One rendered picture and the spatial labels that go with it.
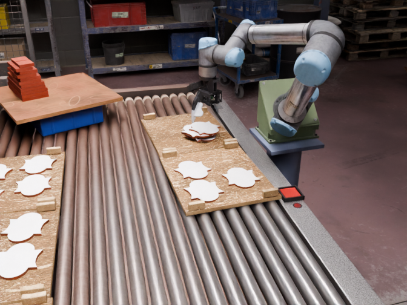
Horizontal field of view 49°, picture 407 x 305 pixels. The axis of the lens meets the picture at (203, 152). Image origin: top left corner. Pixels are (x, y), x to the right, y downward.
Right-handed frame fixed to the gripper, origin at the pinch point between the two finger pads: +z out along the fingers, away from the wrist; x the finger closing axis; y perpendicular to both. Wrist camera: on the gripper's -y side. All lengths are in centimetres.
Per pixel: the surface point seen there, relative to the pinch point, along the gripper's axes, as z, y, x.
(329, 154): 102, -43, 190
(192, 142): 8.5, 1.4, -8.5
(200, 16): 31, -307, 281
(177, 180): 8.6, 21.3, -33.9
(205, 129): 4.3, 1.9, -1.0
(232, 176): 7.7, 34.5, -18.0
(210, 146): 8.6, 9.8, -5.6
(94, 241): 10, 30, -74
